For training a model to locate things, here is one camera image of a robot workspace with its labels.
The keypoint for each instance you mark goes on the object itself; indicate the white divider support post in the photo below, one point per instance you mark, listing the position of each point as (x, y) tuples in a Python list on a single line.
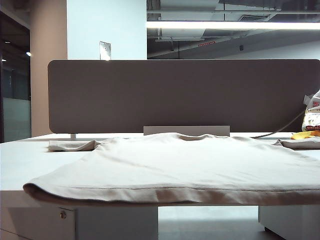
[(73, 136)]

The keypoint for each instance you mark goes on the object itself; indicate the small black wall sensor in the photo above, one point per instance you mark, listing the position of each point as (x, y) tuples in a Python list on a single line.
[(241, 47)]

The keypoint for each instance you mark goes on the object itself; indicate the dark glass door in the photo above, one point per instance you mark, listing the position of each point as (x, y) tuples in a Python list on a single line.
[(15, 75)]

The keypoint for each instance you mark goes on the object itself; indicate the grey divider bracket plate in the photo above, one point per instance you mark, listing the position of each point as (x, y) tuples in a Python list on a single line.
[(160, 130)]

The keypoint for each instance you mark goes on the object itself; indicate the long ceiling light strip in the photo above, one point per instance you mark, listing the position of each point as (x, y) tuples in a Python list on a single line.
[(225, 25)]

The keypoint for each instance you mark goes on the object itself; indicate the round silver drawer lock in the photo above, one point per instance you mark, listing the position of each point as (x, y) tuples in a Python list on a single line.
[(63, 214)]

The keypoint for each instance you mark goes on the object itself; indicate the white cabinet with vent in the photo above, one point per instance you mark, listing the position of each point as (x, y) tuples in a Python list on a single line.
[(290, 220)]

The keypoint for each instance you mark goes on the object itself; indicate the beige T-shirt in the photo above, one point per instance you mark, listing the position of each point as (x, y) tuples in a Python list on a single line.
[(175, 162)]

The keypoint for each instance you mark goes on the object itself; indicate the printed plastic snack bag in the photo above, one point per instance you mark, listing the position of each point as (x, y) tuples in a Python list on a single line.
[(312, 117)]

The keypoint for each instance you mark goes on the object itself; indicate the white drawer cabinet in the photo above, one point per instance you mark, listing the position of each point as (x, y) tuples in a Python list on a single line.
[(100, 225)]

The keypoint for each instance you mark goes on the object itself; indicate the brown fabric desk divider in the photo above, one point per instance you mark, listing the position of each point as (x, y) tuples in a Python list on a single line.
[(175, 95)]

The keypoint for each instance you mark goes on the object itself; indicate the yellow plastic bag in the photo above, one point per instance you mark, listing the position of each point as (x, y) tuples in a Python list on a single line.
[(303, 135)]

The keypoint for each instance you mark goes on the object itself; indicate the ceiling air vent grille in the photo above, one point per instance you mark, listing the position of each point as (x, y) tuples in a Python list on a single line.
[(253, 18)]

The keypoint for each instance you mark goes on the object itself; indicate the silver wall plate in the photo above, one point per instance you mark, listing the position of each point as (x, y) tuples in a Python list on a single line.
[(105, 50)]

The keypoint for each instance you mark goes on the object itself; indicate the red ceiling sign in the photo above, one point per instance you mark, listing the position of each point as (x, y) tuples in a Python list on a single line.
[(206, 44)]

